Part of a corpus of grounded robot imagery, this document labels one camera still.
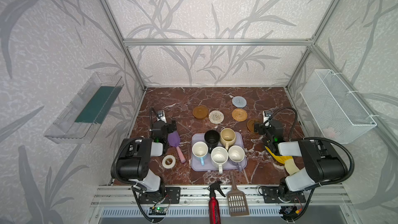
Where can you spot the clear plastic wall bin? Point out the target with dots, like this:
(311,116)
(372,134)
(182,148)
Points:
(80,121)

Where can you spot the beige mug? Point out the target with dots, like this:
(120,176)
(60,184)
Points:
(227,138)

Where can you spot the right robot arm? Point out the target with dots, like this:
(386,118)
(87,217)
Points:
(311,162)

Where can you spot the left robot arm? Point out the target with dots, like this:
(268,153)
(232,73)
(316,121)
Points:
(131,163)

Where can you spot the lavender plastic tray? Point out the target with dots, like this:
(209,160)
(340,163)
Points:
(196,166)

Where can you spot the purple scoop pink handle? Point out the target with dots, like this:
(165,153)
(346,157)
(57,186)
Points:
(174,141)

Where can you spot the brown slotted scoop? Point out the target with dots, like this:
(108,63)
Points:
(237,201)

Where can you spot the tan wicker coaster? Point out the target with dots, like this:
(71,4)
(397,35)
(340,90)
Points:
(239,115)

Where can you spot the white mug blue handle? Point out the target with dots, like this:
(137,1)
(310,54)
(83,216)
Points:
(200,152)

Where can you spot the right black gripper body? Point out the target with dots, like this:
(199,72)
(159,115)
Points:
(263,129)

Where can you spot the black mug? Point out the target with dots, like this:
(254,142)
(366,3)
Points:
(212,138)

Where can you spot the white tape roll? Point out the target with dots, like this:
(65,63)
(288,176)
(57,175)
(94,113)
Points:
(169,162)

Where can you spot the white mug purple handle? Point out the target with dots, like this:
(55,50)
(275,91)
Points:
(237,156)

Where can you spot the green circuit board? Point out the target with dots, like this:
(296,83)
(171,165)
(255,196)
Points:
(158,211)

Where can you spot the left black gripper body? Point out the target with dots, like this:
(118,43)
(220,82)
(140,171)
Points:
(168,127)

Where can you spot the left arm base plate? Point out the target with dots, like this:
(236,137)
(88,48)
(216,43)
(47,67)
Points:
(169,194)

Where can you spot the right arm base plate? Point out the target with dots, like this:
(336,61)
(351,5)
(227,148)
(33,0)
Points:
(281,195)

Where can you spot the grey-blue woven coaster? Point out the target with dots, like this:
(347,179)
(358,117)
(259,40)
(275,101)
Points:
(239,102)

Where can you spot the white wire basket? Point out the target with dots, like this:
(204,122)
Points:
(338,113)

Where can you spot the white speckled mug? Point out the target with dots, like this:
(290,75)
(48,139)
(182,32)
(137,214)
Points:
(219,157)

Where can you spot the red spray bottle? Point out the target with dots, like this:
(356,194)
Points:
(213,204)

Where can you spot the white woven coaster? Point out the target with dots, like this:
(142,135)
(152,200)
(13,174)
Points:
(216,117)

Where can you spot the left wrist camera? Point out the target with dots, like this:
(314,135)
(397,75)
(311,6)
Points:
(161,116)

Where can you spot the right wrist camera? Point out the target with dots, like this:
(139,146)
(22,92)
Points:
(266,115)

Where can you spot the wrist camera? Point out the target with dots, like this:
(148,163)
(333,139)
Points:
(266,115)
(161,116)

